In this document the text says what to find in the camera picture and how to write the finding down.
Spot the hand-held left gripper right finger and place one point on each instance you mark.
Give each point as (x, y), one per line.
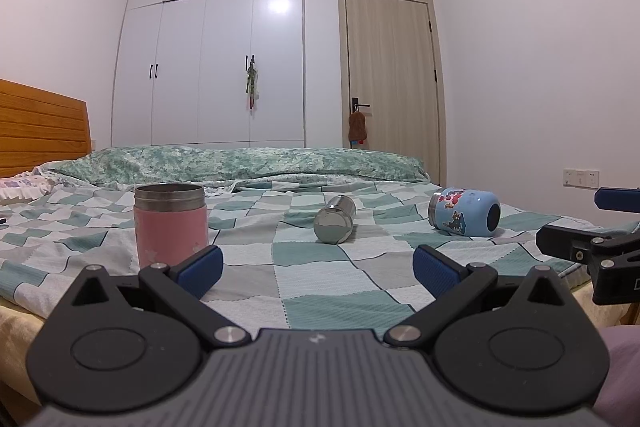
(436, 271)

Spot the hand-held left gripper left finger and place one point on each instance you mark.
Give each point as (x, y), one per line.
(200, 269)

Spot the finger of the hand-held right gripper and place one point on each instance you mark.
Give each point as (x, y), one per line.
(617, 198)
(565, 243)

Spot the blue cartoon print cup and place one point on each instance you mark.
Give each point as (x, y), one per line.
(462, 210)

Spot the plain steel cup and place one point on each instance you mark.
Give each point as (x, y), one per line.
(334, 222)

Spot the pink steel cup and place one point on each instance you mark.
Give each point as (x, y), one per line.
(170, 227)

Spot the person's pink clothing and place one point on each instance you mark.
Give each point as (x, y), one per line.
(625, 372)

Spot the checked bed sheet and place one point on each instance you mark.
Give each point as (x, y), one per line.
(310, 267)

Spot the green floral quilt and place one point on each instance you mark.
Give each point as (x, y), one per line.
(240, 163)

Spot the brown hanging bag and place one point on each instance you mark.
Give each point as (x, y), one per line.
(358, 129)

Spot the green hanging ornament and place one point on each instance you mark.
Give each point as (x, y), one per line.
(250, 84)

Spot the wooden door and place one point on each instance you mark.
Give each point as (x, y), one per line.
(392, 82)

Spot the floral pillow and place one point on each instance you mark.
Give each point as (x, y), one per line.
(22, 187)

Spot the yellow mattress cover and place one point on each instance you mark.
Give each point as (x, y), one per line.
(15, 337)

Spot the wooden headboard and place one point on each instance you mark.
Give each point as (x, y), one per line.
(40, 132)

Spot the white wardrobe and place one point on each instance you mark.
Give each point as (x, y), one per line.
(210, 52)

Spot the white wall socket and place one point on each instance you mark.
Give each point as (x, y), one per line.
(581, 177)

